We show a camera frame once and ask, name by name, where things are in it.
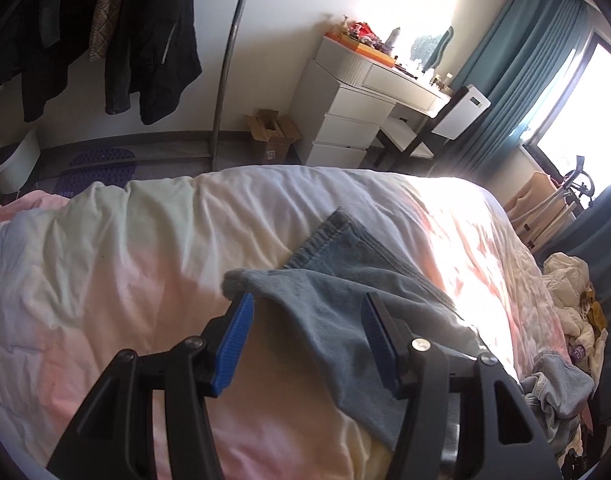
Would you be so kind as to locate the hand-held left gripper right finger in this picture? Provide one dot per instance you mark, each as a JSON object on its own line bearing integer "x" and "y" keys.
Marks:
{"x": 380, "y": 340}

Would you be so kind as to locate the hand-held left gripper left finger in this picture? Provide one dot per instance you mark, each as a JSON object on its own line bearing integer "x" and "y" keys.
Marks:
{"x": 233, "y": 340}

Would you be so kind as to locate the blue denim pants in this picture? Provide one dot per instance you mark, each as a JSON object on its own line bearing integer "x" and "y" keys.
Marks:
{"x": 335, "y": 300}

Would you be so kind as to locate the cream clothes pile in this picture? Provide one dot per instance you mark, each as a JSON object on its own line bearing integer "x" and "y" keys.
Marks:
{"x": 565, "y": 280}

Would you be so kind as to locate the metal clothes rack pole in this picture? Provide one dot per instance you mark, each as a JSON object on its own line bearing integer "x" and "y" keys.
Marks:
{"x": 225, "y": 60}

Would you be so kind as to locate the pastel duvet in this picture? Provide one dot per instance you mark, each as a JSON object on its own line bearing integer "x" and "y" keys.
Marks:
{"x": 135, "y": 260}

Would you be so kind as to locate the cardboard box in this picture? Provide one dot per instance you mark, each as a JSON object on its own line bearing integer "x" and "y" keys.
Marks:
{"x": 270, "y": 142}

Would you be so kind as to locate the black chair with white seat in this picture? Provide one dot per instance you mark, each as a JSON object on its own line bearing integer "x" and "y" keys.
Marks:
{"x": 403, "y": 135}

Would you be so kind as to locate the mustard yellow cloth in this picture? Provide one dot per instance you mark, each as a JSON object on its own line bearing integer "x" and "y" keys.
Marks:
{"x": 595, "y": 312}

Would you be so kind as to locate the white drawer unit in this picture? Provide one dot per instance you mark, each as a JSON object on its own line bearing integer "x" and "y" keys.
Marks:
{"x": 345, "y": 120}

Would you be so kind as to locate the purple floor mat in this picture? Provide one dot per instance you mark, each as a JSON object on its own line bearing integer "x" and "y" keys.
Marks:
{"x": 95, "y": 160}

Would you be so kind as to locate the teal curtain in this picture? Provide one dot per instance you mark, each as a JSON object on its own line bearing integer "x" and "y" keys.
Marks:
{"x": 605, "y": 260}
{"x": 525, "y": 50}

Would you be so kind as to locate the white dressing table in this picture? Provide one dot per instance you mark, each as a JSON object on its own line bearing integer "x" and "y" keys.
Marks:
{"x": 400, "y": 87}

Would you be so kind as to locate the white trash bin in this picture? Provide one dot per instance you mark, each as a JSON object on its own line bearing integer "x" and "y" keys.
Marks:
{"x": 15, "y": 170}

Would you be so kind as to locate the orange box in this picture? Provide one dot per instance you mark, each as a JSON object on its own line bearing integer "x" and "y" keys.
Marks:
{"x": 358, "y": 50}

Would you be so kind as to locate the table mirror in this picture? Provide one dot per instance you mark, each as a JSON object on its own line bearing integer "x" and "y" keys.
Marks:
{"x": 433, "y": 47}

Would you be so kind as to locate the window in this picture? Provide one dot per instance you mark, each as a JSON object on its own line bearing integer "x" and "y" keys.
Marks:
{"x": 585, "y": 120}

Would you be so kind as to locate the black hanging jacket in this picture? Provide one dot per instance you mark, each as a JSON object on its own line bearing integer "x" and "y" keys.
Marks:
{"x": 160, "y": 35}

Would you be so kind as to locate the beige patterned hanging garment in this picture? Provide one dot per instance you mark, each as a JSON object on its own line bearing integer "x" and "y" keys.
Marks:
{"x": 108, "y": 10}

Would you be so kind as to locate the dark hanging garments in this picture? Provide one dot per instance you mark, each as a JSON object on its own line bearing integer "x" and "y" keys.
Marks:
{"x": 40, "y": 35}

